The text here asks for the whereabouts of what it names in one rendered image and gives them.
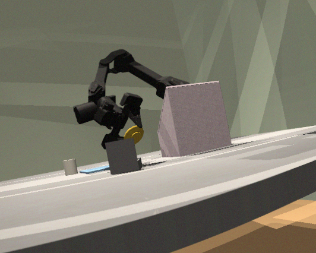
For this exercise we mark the yellow round plate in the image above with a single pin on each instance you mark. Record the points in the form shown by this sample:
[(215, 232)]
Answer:
[(134, 132)]

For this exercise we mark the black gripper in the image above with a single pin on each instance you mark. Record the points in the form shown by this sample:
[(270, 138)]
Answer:
[(130, 110)]

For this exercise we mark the beige cylinder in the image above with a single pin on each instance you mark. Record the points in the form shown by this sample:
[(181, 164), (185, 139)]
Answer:
[(70, 167)]

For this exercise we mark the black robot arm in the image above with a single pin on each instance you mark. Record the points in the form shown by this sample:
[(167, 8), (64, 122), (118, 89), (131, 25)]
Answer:
[(100, 107)]

